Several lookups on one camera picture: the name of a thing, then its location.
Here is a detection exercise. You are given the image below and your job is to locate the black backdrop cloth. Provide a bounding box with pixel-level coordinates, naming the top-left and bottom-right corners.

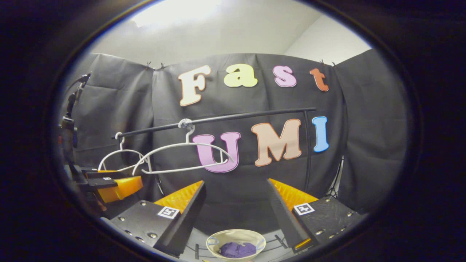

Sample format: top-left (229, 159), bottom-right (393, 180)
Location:
top-left (58, 49), bottom-right (410, 234)

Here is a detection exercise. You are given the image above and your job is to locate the purple ribbed knit garment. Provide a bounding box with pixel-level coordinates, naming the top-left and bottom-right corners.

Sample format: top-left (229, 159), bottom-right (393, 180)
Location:
top-left (218, 241), bottom-right (257, 259)

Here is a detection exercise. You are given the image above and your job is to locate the cream round laundry hamper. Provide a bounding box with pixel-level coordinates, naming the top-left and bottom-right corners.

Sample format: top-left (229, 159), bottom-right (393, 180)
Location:
top-left (206, 229), bottom-right (267, 261)

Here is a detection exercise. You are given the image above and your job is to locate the white plastic hanger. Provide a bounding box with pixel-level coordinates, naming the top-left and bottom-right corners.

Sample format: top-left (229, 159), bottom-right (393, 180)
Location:
top-left (98, 132), bottom-right (146, 172)
top-left (132, 124), bottom-right (235, 176)

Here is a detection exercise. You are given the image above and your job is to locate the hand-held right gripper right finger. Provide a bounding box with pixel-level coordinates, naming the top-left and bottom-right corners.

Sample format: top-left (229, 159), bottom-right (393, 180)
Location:
top-left (268, 178), bottom-right (363, 254)

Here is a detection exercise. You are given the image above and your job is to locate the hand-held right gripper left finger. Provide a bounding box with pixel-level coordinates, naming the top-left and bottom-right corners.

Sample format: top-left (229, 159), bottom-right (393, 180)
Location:
top-left (109, 180), bottom-right (207, 257)

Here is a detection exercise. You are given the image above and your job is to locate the black tripod stand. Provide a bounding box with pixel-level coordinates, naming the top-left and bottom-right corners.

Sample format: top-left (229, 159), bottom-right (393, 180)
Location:
top-left (327, 156), bottom-right (345, 199)

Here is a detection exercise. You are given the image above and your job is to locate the black clothes rack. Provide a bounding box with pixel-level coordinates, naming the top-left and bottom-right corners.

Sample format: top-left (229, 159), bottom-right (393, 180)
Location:
top-left (112, 107), bottom-right (317, 260)

